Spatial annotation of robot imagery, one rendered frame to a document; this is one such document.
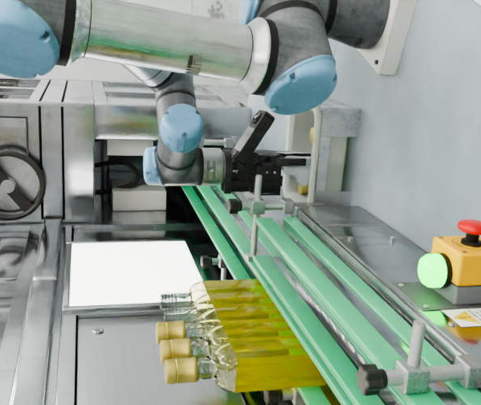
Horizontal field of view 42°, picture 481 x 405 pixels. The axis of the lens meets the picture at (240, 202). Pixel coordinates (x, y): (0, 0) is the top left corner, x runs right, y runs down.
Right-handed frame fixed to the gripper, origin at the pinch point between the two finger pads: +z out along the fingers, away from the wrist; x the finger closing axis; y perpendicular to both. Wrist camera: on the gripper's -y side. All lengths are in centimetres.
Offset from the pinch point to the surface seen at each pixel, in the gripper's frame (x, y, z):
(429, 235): 36.3, 5.8, 5.6
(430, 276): 54, 5, -5
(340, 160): 6.5, -0.6, 2.3
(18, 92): -107, -2, -68
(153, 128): -74, 5, -26
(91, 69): -350, 0, -42
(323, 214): 17.1, 7.5, -4.6
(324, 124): 6.9, -7.7, -1.7
